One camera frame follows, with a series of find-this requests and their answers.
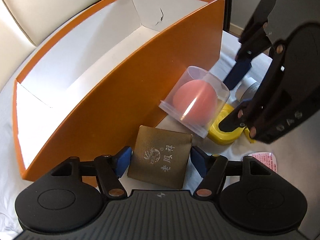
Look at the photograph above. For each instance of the gold square gift box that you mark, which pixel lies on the gold square gift box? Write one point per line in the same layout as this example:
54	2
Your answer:
160	157

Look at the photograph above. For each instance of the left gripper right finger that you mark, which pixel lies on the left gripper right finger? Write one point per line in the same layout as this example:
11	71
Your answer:
212	169

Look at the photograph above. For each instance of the yellow tape measure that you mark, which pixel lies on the yellow tape measure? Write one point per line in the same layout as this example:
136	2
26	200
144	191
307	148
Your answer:
223	133

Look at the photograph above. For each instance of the pink sponge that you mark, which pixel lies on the pink sponge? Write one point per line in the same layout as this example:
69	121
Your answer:
196	100

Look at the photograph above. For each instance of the pink labelled tin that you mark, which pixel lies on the pink labelled tin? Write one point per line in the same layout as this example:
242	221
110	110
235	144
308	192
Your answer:
267	158

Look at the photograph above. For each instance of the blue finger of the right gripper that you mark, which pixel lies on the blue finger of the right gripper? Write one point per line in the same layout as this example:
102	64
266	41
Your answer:
244	57
235	119

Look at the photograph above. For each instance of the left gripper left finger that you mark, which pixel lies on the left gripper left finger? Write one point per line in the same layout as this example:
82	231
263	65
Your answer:
109	169

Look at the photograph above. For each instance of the orange cardboard box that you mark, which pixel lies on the orange cardboard box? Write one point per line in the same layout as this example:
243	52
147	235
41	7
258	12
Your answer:
90	86

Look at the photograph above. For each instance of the white lidded cream jar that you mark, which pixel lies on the white lidded cream jar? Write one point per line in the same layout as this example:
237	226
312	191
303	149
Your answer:
247	89

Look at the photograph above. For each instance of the cream padded headboard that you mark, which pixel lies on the cream padded headboard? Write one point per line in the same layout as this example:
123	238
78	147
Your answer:
26	23

